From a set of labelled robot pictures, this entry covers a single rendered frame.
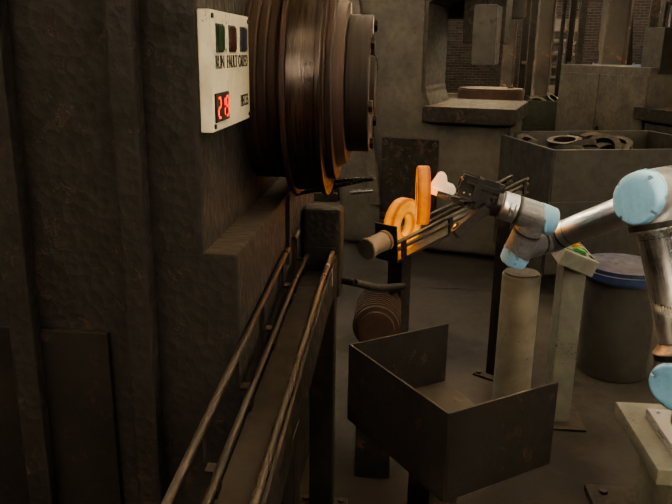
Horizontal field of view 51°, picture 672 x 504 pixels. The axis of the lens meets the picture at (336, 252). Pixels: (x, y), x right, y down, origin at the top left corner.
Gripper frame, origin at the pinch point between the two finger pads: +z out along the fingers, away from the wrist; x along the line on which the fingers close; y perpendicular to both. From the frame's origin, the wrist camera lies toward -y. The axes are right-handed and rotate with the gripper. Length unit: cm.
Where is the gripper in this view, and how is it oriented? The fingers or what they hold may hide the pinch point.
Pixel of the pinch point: (423, 188)
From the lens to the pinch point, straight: 186.1
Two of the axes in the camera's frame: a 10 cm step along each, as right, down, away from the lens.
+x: -0.9, 2.5, -9.6
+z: -9.5, -3.1, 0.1
